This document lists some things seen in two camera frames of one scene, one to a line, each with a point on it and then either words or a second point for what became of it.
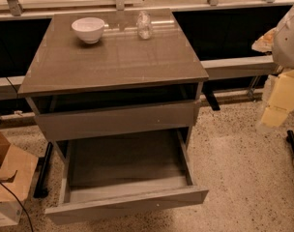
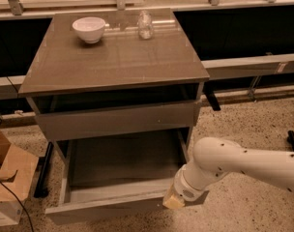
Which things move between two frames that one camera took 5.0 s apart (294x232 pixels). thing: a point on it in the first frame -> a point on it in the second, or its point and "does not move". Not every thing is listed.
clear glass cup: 144,24 does not move
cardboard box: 15,168 does not move
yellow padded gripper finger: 286,95 -> 190,183
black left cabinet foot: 43,173 does not move
